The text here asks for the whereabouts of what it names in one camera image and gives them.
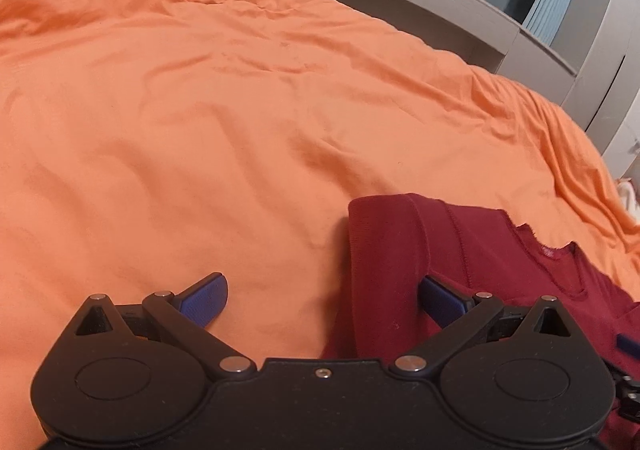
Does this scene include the dark red long-sleeve sweater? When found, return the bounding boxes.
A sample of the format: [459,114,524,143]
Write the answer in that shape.
[323,194,639,374]

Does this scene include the grey built-in wardrobe unit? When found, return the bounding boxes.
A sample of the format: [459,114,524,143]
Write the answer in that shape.
[338,0,639,178]

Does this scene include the orange bed duvet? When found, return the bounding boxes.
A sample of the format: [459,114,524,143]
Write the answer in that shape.
[1,0,639,449]

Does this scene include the cream beige garment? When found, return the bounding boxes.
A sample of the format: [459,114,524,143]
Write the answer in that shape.
[616,178,640,222]

